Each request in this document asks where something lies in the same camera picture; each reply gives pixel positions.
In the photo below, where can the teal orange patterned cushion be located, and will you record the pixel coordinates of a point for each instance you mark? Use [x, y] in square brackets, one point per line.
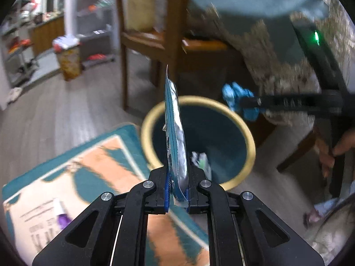
[69, 183]

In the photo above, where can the white slippers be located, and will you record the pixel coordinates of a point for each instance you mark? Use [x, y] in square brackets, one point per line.
[14, 94]

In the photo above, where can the wooden kitchen cabinet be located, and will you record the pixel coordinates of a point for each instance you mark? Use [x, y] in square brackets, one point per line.
[43, 34]

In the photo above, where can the person's right hand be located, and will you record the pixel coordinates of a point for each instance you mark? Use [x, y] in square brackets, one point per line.
[327, 154]

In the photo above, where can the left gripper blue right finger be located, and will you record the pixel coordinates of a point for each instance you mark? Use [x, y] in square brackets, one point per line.
[187, 197]

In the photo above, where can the blue snack packet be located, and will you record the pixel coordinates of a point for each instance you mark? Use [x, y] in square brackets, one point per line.
[175, 144]

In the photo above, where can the teal lace-edged tablecloth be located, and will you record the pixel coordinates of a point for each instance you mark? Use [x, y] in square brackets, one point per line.
[262, 31]

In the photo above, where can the paper bag on chair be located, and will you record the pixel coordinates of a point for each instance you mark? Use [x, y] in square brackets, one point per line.
[145, 15]

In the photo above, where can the teal bin with yellow rim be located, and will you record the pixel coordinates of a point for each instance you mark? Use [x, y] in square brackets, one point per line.
[210, 127]

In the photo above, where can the grey metal shelf rack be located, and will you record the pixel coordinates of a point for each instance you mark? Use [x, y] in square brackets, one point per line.
[20, 63]

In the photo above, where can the wooden dining chair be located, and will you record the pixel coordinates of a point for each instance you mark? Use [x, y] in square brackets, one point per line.
[171, 48]

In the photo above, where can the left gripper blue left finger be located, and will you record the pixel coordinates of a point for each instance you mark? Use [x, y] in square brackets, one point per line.
[167, 193]

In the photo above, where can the light blue wrapper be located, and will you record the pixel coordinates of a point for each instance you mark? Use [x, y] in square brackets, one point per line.
[232, 95]

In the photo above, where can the yellow patterned trash bin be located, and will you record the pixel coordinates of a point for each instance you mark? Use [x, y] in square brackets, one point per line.
[67, 52]

